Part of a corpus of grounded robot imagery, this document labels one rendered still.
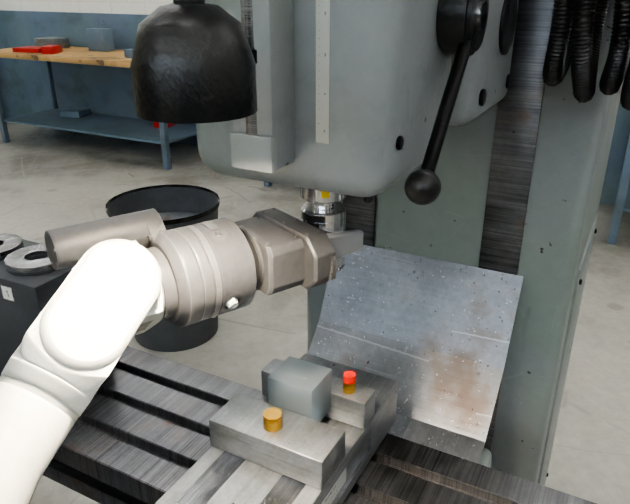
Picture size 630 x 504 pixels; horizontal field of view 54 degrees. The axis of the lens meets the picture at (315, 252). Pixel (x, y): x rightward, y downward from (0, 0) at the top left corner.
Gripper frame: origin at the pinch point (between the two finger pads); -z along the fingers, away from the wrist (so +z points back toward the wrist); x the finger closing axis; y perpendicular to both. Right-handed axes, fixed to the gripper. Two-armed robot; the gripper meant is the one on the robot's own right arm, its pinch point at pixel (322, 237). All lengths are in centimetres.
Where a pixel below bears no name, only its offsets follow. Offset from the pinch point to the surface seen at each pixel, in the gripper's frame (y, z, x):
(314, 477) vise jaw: 24.2, 6.1, -6.9
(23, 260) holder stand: 13, 21, 44
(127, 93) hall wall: 77, -196, 573
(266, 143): -12.9, 11.2, -6.9
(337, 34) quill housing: -21.0, 5.9, -9.0
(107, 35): 19, -175, 552
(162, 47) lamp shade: -21.3, 23.0, -15.3
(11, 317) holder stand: 21, 25, 42
